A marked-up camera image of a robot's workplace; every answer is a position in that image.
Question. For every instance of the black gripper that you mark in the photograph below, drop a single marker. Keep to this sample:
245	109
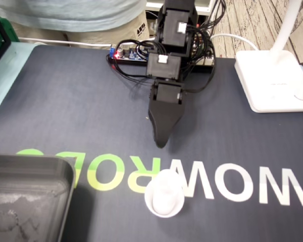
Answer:
169	92

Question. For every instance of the white plastic cylinder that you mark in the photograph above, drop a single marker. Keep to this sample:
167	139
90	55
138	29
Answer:
164	201

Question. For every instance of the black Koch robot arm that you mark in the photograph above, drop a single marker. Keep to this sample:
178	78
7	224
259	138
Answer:
174	27

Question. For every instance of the blue circuit board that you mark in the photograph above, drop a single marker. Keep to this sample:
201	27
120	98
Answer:
133	55

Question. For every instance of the white plastic cup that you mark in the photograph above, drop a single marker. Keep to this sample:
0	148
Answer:
148	199

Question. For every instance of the dark grey WOWROBO printed mat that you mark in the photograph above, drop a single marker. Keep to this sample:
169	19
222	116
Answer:
65	100

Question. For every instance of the white desk lamp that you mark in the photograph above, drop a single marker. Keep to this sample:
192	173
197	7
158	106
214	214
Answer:
272	80

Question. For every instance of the person in light blue shirt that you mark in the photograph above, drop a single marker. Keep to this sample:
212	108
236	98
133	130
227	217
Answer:
78	12

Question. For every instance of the black plastic bin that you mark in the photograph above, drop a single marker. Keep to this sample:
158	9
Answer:
27	201

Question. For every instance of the green box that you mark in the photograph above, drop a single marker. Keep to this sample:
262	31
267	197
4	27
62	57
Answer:
12	32

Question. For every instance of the black truss frame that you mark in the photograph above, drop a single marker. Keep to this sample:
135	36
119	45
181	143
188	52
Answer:
5	44

